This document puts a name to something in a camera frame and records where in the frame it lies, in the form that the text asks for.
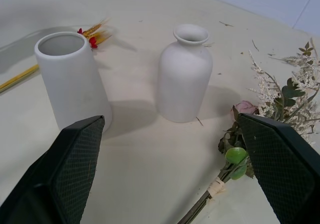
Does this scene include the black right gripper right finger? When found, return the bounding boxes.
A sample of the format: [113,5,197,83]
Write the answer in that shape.
[236,113,320,224]

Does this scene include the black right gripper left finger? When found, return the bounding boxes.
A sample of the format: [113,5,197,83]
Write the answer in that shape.
[0,115,106,224]

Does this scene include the white cylindrical ceramic vase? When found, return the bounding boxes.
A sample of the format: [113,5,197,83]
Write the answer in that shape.
[34,32,113,136]

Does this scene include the white bottle-shaped ceramic vase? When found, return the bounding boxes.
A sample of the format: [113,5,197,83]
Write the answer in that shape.
[157,24,214,123]

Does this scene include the pink and white flower bouquet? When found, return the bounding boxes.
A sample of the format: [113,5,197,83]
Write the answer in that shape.
[176,38,320,224]

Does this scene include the yellow wheat stem red berries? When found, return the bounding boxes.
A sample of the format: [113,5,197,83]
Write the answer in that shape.
[0,18,113,94]

